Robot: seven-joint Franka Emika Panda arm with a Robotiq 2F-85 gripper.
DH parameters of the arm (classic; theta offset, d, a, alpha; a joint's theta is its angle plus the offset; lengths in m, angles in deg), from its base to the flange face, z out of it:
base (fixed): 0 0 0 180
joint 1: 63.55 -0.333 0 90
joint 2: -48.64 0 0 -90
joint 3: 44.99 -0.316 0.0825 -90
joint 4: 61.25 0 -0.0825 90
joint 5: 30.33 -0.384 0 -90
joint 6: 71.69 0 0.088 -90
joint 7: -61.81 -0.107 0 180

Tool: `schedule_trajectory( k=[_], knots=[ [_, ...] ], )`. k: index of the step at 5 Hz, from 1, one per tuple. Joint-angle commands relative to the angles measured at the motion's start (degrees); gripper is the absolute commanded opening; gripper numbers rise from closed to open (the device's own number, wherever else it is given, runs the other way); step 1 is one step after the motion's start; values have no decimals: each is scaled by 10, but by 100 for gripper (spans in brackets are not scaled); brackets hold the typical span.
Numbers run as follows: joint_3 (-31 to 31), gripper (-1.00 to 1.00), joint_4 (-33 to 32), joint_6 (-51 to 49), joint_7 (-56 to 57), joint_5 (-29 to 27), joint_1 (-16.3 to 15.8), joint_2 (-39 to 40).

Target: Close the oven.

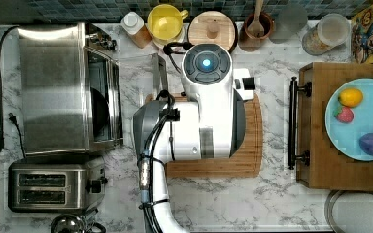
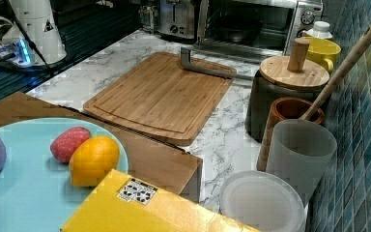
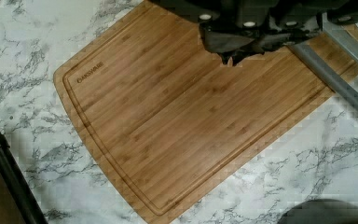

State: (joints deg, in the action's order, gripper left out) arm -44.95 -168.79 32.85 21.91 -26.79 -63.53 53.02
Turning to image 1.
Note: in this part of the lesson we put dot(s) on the wooden spoon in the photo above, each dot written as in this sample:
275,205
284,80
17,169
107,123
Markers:
255,28

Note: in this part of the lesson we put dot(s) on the clear plastic cereal jar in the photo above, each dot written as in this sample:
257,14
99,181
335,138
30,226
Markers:
331,31

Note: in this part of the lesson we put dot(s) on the chrome kettle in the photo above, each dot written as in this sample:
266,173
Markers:
72,223

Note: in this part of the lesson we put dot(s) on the yellow lemon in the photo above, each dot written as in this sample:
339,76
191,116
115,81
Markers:
350,97

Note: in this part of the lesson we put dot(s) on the yellow measuring cup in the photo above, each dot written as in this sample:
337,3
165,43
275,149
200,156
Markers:
165,23

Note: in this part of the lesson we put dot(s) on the stainless steel two-slot toaster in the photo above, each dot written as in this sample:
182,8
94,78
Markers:
56,184

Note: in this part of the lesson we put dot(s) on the round grey sink rim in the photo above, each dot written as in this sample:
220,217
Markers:
349,212

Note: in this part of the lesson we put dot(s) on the wooden tray with black handle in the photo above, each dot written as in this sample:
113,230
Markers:
318,164

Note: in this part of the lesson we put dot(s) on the bamboo cutting board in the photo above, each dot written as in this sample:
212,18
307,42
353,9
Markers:
244,163

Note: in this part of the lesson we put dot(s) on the round wooden lid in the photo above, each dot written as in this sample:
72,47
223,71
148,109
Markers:
213,27

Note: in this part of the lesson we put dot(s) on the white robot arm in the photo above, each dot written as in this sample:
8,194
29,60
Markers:
210,124

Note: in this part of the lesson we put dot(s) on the red strawberry left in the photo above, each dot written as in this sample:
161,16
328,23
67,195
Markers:
344,114

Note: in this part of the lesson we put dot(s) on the clear bottle white cap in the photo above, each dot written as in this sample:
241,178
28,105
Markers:
136,29

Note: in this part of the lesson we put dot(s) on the black pan inside oven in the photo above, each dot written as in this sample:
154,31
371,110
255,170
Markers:
100,111

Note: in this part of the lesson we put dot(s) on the stainless steel toaster oven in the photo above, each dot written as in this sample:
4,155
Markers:
59,65

